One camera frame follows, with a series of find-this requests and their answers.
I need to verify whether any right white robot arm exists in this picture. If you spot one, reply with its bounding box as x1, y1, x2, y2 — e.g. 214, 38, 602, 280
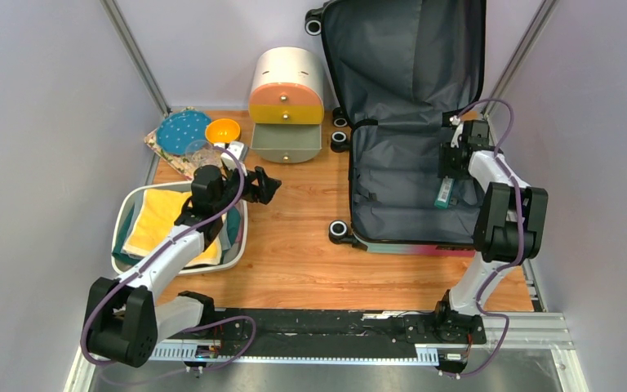
432, 116, 549, 342

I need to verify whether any floral patterned placemat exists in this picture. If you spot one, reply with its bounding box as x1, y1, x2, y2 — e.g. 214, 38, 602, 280
144, 107, 197, 180

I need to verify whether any yellow towel white trim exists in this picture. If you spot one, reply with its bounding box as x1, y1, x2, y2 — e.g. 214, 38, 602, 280
122, 188, 191, 260

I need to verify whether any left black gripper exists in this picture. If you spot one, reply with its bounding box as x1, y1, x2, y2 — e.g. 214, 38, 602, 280
214, 163, 282, 216

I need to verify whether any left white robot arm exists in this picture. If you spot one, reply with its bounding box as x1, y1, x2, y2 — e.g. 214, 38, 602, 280
80, 165, 282, 368

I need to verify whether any yellow bowl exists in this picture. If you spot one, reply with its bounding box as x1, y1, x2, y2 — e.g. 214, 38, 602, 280
205, 118, 241, 144

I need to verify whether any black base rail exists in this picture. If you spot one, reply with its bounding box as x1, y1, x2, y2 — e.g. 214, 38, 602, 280
177, 308, 487, 364

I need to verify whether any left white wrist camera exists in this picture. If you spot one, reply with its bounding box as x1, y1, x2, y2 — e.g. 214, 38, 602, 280
220, 140, 249, 172

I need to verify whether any teal tube with barcode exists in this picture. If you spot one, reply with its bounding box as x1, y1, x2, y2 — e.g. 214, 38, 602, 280
434, 177, 455, 209

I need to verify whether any pink and teal kids suitcase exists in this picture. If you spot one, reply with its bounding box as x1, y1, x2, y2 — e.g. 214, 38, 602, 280
305, 1, 487, 256

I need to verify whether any white plastic basin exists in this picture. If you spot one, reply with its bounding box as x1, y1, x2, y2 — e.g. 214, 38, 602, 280
111, 181, 248, 276

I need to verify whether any round pastel drawer cabinet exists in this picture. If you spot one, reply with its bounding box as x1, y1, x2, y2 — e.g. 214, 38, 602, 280
248, 47, 326, 164

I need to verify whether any clear glass cup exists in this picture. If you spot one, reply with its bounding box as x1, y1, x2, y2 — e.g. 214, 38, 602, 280
185, 140, 222, 169

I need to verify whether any blue polka dot plate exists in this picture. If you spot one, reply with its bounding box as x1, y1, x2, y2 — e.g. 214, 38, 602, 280
156, 109, 212, 155

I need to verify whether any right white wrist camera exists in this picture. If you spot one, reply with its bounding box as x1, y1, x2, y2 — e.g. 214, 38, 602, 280
450, 115, 464, 149

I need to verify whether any grey garment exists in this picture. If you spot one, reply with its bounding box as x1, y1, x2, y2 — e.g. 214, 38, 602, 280
128, 188, 146, 229

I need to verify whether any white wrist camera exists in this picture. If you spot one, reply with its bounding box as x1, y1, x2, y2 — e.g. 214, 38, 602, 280
220, 140, 249, 172
450, 115, 464, 149

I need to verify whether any dark green garment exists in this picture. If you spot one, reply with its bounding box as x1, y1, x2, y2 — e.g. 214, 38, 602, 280
111, 209, 242, 269

